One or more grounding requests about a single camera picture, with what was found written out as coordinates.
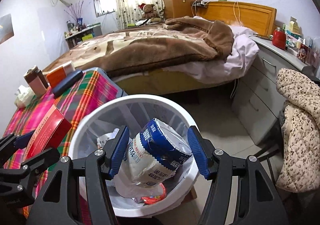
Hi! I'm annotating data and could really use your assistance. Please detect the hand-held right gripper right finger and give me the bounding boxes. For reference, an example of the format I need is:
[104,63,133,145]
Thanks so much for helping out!
[186,125,293,225]

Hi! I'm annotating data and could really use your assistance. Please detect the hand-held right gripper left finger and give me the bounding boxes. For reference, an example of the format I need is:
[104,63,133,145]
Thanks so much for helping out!
[25,125,130,225]

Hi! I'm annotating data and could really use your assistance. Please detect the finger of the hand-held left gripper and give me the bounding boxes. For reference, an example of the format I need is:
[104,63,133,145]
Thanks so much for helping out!
[0,148,61,184]
[0,130,35,166]

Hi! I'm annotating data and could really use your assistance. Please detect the white paper bag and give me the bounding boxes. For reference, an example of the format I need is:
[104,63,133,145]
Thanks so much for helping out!
[96,128,120,149]

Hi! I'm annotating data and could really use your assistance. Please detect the red cardboard box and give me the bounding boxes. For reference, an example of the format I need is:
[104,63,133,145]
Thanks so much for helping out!
[24,104,73,159]

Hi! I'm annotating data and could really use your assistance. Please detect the blue white milk pack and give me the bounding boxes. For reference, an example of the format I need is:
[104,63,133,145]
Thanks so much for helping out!
[124,118,193,188]

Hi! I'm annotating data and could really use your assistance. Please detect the white trash bin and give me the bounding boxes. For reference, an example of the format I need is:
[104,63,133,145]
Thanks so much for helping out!
[68,94,200,217]

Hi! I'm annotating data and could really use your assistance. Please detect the white tissue pack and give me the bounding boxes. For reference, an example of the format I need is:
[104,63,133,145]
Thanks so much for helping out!
[14,85,35,109]

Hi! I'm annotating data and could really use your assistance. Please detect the pink plaid tablecloth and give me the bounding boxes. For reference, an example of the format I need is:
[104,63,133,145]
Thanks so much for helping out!
[2,70,119,225]

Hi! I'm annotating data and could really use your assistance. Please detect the brown lidded mug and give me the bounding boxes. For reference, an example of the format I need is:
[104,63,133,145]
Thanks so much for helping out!
[24,65,49,97]

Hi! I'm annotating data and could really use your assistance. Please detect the tan bed base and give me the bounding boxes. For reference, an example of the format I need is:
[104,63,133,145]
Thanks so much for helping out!
[112,69,238,96]

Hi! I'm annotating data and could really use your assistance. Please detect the dark blue glasses case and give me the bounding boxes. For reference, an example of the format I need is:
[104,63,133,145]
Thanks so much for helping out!
[52,69,83,97]

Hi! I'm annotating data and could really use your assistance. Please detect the orange cardboard box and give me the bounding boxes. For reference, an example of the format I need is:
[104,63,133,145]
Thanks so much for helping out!
[46,61,75,88]

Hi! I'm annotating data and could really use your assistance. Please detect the grey drawer cabinet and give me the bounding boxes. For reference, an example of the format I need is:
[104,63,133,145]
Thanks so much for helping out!
[231,35,315,146]

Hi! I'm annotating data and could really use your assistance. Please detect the pale pink bedsheet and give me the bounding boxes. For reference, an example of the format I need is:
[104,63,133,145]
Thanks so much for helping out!
[185,25,260,88]

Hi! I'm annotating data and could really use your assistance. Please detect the floral quilted jacket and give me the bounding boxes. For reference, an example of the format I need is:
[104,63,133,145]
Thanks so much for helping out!
[276,68,320,193]

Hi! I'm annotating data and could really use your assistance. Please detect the brown fleece blanket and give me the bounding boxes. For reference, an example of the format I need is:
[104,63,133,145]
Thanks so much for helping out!
[41,16,235,77]

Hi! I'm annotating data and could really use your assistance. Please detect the grey shelf unit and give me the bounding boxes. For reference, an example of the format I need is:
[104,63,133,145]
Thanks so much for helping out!
[65,25,102,49]

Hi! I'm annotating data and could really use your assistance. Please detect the red cup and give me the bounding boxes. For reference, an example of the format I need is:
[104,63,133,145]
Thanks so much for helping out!
[272,27,287,50]

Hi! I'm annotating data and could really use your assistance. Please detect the brown teddy bear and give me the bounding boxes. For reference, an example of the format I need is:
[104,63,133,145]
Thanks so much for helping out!
[137,3,162,24]

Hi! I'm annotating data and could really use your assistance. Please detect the red cartoon drink can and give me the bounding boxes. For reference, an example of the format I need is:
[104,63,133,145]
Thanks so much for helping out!
[297,44,310,64]

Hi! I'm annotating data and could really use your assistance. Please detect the wooden headboard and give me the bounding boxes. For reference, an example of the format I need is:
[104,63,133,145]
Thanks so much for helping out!
[199,1,277,37]

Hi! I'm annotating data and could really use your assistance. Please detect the dried branches in vase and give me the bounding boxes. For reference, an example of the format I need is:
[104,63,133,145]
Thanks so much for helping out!
[64,0,84,26]

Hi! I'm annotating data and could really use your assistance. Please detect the white power strip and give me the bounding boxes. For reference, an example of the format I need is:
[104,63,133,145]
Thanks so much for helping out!
[191,0,209,8]

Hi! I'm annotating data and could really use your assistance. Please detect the small window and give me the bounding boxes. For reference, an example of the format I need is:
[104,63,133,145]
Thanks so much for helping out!
[93,0,117,18]

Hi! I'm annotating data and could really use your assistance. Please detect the yellow green box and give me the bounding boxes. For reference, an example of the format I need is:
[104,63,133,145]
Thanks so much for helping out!
[289,17,302,33]

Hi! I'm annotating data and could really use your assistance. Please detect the square wall mirror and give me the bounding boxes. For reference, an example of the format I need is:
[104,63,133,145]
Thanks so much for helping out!
[0,14,13,44]

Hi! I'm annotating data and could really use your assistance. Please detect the orange cable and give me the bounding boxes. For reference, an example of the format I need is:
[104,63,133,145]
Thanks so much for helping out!
[234,2,242,24]

